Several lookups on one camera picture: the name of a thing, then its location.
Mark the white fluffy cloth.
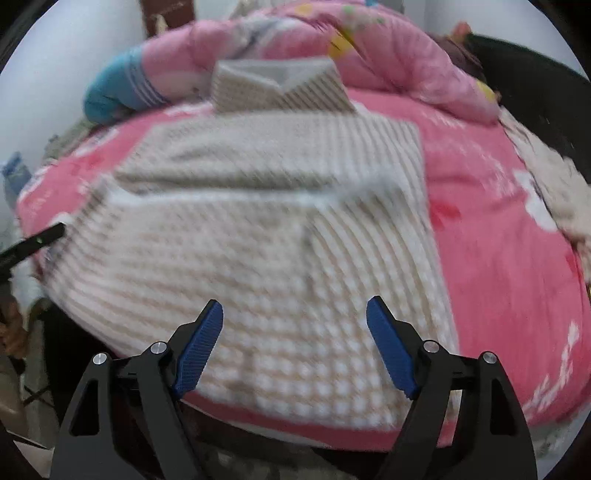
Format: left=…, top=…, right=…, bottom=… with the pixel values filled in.
left=499, top=108, right=591, bottom=250

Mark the pink cartoon print quilt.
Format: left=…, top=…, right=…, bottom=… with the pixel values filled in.
left=83, top=0, right=502, bottom=125

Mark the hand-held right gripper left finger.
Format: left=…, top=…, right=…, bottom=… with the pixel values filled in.
left=50, top=299, right=225, bottom=480

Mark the grey green mat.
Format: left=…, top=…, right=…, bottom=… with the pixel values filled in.
left=44, top=117, right=98, bottom=162

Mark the person's left hand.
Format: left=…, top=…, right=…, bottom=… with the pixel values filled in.
left=0, top=295, right=28, bottom=358

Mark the maroon cloth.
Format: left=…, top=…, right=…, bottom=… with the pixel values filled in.
left=434, top=34, right=485, bottom=81

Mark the brown wooden door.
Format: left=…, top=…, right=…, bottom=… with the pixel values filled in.
left=141, top=0, right=195, bottom=38

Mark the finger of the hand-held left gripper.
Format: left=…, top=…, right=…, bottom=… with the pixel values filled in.
left=21, top=222, right=65, bottom=254

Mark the beige white houndstooth coat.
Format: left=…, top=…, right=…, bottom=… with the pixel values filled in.
left=44, top=58, right=462, bottom=430

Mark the light blue object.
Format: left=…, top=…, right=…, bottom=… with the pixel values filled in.
left=2, top=152, right=33, bottom=204

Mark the black padded headboard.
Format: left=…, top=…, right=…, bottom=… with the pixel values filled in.
left=462, top=34, right=591, bottom=181

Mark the pink floral bed blanket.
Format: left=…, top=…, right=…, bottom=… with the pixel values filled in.
left=16, top=85, right=591, bottom=450

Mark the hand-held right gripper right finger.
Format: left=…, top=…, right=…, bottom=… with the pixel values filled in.
left=366, top=295, right=539, bottom=480

